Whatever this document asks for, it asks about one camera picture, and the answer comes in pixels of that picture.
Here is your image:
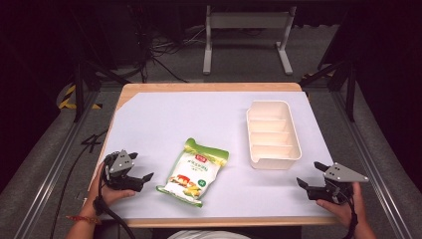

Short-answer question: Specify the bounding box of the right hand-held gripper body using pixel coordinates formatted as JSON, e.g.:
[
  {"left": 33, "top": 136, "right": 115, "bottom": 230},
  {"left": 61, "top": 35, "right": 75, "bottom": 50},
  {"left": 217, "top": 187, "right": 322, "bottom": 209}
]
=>
[{"left": 307, "top": 161, "right": 370, "bottom": 204}]

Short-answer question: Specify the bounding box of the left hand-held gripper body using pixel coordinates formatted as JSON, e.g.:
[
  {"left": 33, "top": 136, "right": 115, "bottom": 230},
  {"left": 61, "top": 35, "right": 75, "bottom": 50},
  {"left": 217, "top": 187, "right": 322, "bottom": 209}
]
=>
[{"left": 104, "top": 149, "right": 145, "bottom": 193}]

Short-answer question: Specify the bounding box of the green and white snack bag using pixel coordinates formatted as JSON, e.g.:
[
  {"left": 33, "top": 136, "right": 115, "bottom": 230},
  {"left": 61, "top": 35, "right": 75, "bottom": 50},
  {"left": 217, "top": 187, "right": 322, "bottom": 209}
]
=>
[{"left": 155, "top": 136, "right": 230, "bottom": 208}]

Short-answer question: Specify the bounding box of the white divided plastic bin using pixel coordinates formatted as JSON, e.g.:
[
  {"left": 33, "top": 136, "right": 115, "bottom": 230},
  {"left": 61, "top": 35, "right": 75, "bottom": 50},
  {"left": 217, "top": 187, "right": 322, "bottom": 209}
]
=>
[{"left": 245, "top": 100, "right": 303, "bottom": 171}]

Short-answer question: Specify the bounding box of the person's right hand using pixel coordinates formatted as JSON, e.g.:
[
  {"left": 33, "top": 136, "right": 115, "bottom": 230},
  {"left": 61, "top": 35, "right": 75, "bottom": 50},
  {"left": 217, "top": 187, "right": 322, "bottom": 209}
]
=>
[{"left": 315, "top": 181, "right": 366, "bottom": 231}]

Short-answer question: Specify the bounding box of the person's left hand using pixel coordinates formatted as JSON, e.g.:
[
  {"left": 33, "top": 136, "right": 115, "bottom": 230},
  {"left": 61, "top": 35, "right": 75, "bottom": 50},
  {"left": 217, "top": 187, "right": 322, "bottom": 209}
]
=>
[{"left": 87, "top": 162, "right": 137, "bottom": 209}]

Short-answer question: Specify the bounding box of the white table mat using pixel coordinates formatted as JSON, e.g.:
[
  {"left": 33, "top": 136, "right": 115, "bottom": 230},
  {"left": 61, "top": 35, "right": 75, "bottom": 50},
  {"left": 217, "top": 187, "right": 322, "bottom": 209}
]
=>
[{"left": 99, "top": 91, "right": 334, "bottom": 220}]

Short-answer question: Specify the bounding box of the person's light clothing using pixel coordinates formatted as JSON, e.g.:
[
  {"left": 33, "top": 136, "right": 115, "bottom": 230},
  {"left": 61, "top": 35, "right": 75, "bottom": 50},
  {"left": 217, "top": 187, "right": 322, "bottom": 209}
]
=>
[{"left": 166, "top": 229, "right": 252, "bottom": 239}]

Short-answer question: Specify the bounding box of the black tripod stand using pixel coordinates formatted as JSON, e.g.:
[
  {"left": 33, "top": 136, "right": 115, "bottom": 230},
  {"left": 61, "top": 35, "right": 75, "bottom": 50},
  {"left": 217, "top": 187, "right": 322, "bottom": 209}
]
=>
[
  {"left": 298, "top": 59, "right": 360, "bottom": 122},
  {"left": 71, "top": 58, "right": 131, "bottom": 123}
]

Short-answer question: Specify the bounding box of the yellow and black hazard tape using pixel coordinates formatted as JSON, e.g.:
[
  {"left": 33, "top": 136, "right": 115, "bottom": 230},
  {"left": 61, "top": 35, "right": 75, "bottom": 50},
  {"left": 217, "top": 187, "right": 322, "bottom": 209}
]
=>
[{"left": 57, "top": 84, "right": 103, "bottom": 111}]

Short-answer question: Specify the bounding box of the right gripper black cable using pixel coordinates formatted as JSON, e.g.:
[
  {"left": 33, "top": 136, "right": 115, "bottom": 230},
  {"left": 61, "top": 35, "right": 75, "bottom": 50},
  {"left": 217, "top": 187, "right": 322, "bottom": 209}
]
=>
[{"left": 341, "top": 190, "right": 360, "bottom": 239}]

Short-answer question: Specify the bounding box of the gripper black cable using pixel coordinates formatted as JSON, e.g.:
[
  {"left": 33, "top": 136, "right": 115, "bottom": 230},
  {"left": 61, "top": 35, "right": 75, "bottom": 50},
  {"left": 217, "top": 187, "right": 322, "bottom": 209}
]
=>
[
  {"left": 341, "top": 190, "right": 360, "bottom": 239},
  {"left": 93, "top": 195, "right": 137, "bottom": 239}
]

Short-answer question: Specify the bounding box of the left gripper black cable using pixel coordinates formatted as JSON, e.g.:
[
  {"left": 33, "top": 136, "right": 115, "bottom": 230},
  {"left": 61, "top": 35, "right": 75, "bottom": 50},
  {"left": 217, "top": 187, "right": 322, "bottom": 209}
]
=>
[{"left": 93, "top": 195, "right": 137, "bottom": 239}]

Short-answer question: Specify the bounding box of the aluminium floor rail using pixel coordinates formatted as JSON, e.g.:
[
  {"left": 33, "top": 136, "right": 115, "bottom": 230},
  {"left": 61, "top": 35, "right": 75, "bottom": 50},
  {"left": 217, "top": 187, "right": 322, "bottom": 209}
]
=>
[
  {"left": 330, "top": 90, "right": 414, "bottom": 239},
  {"left": 12, "top": 89, "right": 102, "bottom": 239}
]

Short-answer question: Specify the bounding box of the red bracelet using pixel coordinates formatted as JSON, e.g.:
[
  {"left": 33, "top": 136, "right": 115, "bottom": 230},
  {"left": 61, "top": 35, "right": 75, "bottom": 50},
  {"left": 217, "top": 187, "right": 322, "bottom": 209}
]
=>
[{"left": 65, "top": 214, "right": 102, "bottom": 226}]

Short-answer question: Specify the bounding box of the thin black floor cable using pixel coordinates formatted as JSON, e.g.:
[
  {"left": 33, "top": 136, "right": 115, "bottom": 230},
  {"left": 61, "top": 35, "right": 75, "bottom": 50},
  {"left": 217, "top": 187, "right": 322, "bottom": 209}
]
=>
[{"left": 49, "top": 128, "right": 109, "bottom": 239}]

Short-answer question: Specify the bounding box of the bundle of black floor cables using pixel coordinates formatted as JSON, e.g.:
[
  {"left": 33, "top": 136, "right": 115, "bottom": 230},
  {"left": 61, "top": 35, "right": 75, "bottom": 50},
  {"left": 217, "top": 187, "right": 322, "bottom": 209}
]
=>
[{"left": 130, "top": 4, "right": 207, "bottom": 85}]

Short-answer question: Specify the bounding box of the grey metal stand frame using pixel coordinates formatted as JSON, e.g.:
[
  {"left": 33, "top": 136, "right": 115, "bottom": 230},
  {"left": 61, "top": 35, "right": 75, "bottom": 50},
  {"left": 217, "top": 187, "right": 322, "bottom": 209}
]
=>
[{"left": 202, "top": 4, "right": 298, "bottom": 76}]

